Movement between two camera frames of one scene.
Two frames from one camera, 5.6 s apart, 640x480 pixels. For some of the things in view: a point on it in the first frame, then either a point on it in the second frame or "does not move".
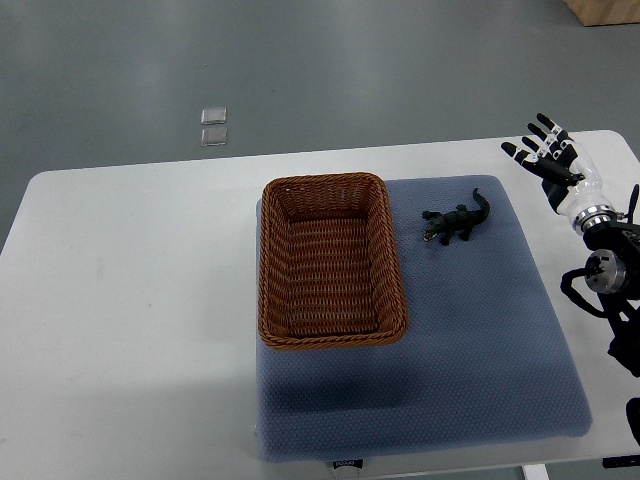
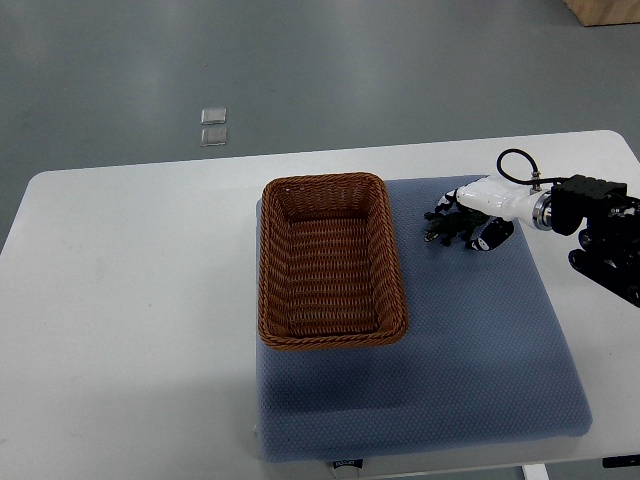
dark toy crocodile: [460, 221] does not move
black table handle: [619, 461] does not move
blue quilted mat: [486, 355] does not move
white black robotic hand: [570, 179] to [504, 200]
